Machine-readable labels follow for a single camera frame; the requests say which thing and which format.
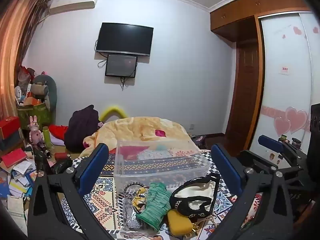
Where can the black beaded hairband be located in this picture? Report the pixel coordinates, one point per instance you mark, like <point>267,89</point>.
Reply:
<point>128,186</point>

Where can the grey plush toy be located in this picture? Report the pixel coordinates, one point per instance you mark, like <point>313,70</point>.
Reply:
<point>46,90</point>

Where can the green storage bin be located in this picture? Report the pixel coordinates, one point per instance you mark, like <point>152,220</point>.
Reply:
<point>35,116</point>

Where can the yellow printed scarf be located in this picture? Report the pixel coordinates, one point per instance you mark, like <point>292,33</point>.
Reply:
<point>138,198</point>

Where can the dark purple clothing pile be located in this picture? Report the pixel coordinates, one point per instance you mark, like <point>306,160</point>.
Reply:
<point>81,127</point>

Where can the small black wall monitor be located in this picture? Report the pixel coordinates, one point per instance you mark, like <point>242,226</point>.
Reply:
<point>121,65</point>

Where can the white heart sliding wardrobe door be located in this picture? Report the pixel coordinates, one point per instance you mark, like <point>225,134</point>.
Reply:
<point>287,100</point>

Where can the red box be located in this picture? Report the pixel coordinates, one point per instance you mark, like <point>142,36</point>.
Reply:
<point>8,127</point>

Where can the clear plastic box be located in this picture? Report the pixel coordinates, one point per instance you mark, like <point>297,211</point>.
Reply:
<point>160,165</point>

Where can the red roller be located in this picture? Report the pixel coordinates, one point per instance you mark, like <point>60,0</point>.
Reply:
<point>62,156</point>

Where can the red plastic bag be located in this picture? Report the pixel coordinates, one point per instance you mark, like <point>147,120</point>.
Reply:
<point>25,76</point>

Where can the yellow coin purse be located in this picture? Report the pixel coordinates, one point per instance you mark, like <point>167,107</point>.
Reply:
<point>178,222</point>

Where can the patterned bedsheet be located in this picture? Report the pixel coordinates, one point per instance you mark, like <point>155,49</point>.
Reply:
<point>105,200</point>

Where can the red cloth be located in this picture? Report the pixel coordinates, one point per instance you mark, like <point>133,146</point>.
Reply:
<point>58,131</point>

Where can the cream pouch with black trim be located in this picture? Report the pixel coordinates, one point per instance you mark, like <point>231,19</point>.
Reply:
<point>197,192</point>

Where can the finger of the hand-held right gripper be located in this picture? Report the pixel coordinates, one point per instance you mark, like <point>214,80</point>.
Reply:
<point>271,143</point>
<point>260,158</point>

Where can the green knit glove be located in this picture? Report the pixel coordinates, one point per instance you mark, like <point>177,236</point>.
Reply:
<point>155,205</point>

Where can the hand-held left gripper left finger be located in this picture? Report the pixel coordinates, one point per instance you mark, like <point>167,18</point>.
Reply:
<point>93,171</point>

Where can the beige floral blanket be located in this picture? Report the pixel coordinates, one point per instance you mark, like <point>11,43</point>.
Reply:
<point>135,130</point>

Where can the clear glitter zip pouch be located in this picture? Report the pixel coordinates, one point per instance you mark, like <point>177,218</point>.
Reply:
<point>130,217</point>

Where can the pink orange curtain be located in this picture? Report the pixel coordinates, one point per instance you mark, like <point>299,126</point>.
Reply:
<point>15,42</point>

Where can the white air conditioner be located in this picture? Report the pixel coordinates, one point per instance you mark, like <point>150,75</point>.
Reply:
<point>72,5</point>

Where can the yellow foam tube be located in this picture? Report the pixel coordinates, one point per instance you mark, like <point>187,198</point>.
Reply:
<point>113,111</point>

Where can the pile of books and papers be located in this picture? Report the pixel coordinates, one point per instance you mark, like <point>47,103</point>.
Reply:
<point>15,180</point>

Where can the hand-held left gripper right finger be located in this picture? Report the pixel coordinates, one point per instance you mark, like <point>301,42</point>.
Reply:
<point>226,171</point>

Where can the brown wooden door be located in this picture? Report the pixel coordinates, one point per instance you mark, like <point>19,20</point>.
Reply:
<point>243,95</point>

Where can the black wall television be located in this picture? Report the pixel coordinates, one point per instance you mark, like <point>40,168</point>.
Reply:
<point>124,38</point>

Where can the wooden overhead cabinet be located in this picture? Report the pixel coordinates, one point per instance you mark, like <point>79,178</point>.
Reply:
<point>250,7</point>

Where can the pink bunny toy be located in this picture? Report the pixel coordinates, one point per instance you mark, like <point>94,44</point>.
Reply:
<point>35,132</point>

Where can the small white fan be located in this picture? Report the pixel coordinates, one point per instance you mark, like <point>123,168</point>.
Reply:
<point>18,92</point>

